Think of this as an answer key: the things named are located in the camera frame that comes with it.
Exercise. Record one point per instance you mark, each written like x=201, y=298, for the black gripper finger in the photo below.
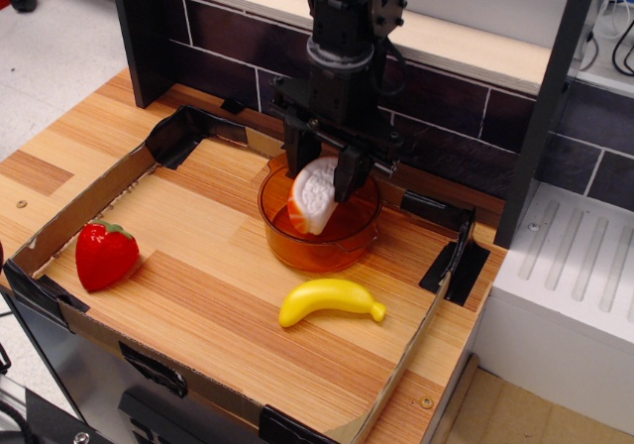
x=351, y=172
x=300, y=144

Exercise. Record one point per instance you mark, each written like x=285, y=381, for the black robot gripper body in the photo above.
x=341, y=109

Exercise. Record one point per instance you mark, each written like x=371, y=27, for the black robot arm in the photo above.
x=352, y=34

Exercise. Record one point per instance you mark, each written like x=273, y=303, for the orange transparent plastic pot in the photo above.
x=348, y=235

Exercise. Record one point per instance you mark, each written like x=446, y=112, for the cardboard fence with black tape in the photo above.
x=186, y=347

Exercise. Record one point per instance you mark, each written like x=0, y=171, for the yellow toy banana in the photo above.
x=328, y=294

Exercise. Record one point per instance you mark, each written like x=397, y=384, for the red toy strawberry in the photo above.
x=104, y=253

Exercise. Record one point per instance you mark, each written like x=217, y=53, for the white toy sink drainboard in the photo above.
x=571, y=260

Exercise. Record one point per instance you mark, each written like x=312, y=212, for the dark grey shelf frame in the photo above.
x=152, y=73

